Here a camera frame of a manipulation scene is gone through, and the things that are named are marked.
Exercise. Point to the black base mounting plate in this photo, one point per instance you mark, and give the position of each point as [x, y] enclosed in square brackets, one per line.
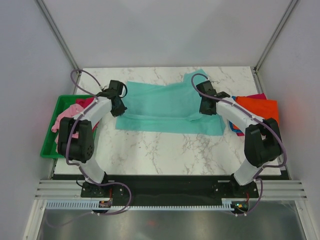
[123, 179]

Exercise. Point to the pink t shirt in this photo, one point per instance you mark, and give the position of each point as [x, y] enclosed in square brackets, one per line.
[70, 112]

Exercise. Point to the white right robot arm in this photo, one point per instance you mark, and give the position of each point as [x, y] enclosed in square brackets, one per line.
[263, 146]

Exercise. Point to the orange folded t shirt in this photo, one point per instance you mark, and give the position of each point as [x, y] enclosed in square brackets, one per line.
[264, 108]

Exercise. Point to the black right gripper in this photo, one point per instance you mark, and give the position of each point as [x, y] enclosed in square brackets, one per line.
[203, 110]

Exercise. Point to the green plastic bin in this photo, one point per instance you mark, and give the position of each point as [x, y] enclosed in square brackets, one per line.
[66, 106]

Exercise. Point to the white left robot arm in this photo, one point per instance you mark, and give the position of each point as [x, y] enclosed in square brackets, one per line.
[76, 134]

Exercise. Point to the blue folded t shirt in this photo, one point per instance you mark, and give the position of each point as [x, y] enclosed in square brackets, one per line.
[235, 129]

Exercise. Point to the magenta folded t shirt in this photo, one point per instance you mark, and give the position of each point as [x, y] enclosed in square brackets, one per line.
[259, 96]

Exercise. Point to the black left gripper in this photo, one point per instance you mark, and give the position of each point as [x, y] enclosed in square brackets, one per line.
[120, 111]

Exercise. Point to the magenta t shirt in bin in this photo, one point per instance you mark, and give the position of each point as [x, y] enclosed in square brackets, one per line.
[83, 103]

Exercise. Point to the teal t shirt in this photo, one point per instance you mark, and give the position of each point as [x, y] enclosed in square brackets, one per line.
[172, 108]

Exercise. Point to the white slotted cable duct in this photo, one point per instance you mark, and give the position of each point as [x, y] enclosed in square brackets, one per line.
[101, 204]

